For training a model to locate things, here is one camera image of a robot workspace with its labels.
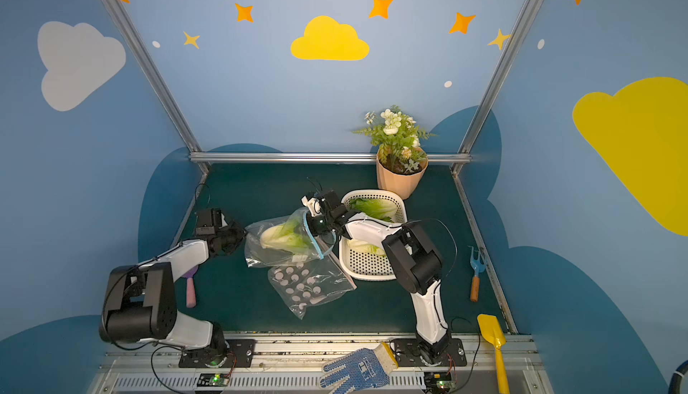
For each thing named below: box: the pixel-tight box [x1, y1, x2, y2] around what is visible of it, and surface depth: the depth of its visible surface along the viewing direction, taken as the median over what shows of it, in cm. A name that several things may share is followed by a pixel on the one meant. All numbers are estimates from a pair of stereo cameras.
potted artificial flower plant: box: [352, 104, 437, 200], surface depth 100 cm
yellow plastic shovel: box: [476, 313, 509, 394], surface depth 77 cm
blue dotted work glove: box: [319, 342, 399, 394], surface depth 73 cm
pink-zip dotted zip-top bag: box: [267, 252, 357, 320], surface depth 88 cm
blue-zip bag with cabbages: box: [244, 206, 336, 268], surface depth 91 cm
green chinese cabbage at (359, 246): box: [346, 239, 387, 257], surface depth 92 cm
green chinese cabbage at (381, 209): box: [348, 197, 398, 223], surface depth 99 cm
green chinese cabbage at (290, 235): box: [259, 217, 312, 255], surface depth 90 cm
